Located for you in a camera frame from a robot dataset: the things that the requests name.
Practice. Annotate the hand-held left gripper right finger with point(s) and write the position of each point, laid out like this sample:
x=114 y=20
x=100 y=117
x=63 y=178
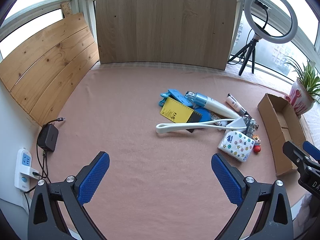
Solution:
x=226 y=177

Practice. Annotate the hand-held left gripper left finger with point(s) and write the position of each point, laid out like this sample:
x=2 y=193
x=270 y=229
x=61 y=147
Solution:
x=95 y=177

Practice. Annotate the patterned tissue packet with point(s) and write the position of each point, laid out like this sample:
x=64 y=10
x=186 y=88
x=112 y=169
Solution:
x=236 y=145

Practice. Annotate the spider plant in red-white pot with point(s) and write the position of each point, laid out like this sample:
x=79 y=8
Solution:
x=300 y=97

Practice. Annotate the black power adapter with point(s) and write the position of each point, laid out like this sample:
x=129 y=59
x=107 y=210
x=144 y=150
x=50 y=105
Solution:
x=48 y=137

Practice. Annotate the pine wood board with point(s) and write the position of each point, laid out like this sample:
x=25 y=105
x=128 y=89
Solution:
x=50 y=62

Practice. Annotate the blue clip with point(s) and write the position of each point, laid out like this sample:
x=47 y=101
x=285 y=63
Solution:
x=163 y=100

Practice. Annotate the cardboard box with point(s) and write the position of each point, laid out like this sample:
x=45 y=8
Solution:
x=268 y=120

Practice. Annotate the small patterned roll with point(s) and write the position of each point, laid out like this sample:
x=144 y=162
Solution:
x=215 y=117

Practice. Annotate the clear black gel pen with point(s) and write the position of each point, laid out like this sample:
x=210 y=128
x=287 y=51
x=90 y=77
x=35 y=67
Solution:
x=229 y=95

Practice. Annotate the pink cosmetic tube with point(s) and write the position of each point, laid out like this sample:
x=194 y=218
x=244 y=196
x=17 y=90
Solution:
x=232 y=102

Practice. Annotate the large light wood panel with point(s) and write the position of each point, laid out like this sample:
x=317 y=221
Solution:
x=162 y=22

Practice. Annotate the pink table cloth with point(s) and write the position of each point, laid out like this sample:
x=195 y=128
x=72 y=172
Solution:
x=125 y=110

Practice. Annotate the white sunscreen bottle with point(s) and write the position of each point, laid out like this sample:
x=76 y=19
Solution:
x=212 y=103

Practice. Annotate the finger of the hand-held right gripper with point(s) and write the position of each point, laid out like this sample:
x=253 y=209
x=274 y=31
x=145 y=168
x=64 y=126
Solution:
x=293 y=152
x=312 y=151

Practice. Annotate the blue round disc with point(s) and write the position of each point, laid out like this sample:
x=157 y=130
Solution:
x=206 y=115

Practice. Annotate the orange toy figure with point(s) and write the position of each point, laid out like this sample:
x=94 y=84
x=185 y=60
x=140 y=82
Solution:
x=257 y=147

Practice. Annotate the yellow and black card ruler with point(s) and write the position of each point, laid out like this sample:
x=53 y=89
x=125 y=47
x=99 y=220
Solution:
x=175 y=111

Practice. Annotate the black phone holder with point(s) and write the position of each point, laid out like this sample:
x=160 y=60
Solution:
x=261 y=3

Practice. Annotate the white power strip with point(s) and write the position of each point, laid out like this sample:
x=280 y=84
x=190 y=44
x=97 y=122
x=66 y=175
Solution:
x=23 y=160

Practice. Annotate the black tripod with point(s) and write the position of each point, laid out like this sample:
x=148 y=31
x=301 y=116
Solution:
x=253 y=57

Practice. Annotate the white charger cube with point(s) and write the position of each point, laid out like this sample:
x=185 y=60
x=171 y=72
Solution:
x=236 y=123

